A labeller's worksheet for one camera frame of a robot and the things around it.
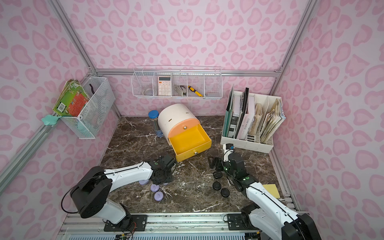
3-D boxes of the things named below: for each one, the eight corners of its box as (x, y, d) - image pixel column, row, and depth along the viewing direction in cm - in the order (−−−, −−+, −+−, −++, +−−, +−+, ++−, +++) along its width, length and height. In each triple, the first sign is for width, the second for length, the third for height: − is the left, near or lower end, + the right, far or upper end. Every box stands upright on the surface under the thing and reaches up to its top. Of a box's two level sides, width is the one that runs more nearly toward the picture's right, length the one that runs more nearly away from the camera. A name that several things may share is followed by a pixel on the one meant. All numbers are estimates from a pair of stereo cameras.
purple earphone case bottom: (154, 201, 82) (153, 200, 80) (155, 192, 85) (154, 191, 83) (162, 201, 82) (161, 200, 80) (163, 192, 85) (163, 191, 83)
